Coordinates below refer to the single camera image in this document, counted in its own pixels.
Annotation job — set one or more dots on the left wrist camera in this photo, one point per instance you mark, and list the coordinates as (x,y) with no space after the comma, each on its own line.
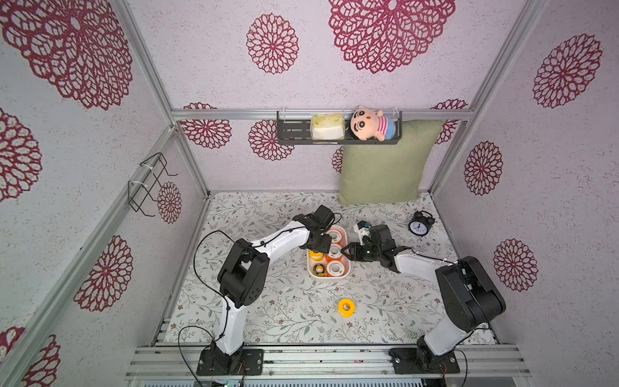
(324,218)

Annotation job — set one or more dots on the green linen pillow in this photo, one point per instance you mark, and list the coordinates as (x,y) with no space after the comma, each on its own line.
(384,174)

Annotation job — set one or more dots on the orange white sealing tape roll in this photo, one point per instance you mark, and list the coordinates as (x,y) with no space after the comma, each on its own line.
(337,237)
(334,253)
(336,269)

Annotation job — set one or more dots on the black wire wall rack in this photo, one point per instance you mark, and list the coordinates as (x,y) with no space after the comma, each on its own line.
(139,191)

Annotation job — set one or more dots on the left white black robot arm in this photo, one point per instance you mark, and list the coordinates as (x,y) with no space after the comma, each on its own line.
(244,271)

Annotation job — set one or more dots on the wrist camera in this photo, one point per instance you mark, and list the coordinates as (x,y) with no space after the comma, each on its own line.
(373,235)
(324,218)

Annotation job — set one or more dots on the yellow black tape roll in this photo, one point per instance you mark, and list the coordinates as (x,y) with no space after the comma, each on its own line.
(319,270)

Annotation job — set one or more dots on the cartoon boy plush doll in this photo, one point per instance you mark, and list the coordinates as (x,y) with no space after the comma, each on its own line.
(367,124)

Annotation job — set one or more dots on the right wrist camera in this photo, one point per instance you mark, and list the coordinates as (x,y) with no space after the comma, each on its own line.
(373,235)

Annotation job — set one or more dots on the black twin-bell alarm clock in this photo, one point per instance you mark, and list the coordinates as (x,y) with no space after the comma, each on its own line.
(421,223)

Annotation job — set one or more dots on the green white tissue pack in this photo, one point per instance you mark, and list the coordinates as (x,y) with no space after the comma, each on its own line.
(327,127)

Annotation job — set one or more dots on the white plastic storage box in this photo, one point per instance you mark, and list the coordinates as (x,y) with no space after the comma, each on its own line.
(344,260)

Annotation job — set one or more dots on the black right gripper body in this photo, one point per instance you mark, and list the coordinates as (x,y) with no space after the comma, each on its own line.
(362,251)

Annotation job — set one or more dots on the black wall shelf basket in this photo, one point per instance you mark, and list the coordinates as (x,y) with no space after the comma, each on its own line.
(294,129)

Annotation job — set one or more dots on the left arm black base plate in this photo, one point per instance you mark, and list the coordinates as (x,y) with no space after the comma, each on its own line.
(244,362)

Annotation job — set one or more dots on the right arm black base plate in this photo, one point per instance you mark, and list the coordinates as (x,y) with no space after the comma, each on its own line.
(422,361)

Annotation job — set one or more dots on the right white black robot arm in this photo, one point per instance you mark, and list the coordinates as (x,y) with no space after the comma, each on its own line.
(469,296)

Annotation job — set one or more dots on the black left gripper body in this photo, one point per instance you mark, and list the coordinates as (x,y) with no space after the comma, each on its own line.
(321,246)

